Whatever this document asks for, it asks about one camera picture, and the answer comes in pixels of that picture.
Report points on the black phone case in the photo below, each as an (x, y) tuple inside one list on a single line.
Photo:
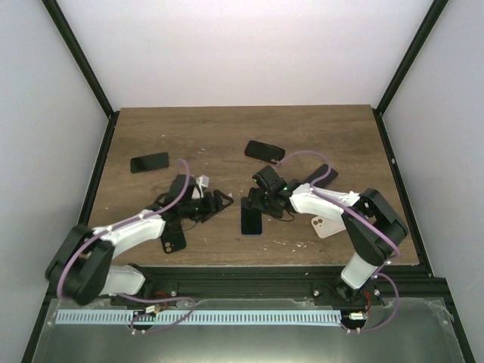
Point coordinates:
[(173, 238), (265, 152)]

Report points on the red smartphone black screen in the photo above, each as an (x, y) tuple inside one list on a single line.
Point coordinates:
[(323, 176)]

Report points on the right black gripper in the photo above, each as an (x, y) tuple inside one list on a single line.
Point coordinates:
[(254, 196)]

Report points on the black aluminium frame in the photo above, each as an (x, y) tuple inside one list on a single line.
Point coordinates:
[(416, 280)]

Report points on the white phone case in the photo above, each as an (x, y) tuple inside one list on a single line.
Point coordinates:
[(325, 228)]

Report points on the light blue slotted cable duct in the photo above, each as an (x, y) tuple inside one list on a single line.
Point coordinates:
[(202, 317)]

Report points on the blue smartphone black screen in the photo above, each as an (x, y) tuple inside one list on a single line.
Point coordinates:
[(251, 222)]

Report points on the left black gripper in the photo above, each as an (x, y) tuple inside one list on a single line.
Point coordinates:
[(212, 209)]

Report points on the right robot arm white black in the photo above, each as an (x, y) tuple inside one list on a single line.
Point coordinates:
[(374, 228)]

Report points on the black phone upper left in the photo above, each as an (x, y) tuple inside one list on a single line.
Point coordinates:
[(149, 162)]

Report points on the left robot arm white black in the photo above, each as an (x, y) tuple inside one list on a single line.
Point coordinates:
[(82, 268)]

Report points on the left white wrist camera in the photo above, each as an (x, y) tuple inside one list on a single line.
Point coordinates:
[(201, 184)]

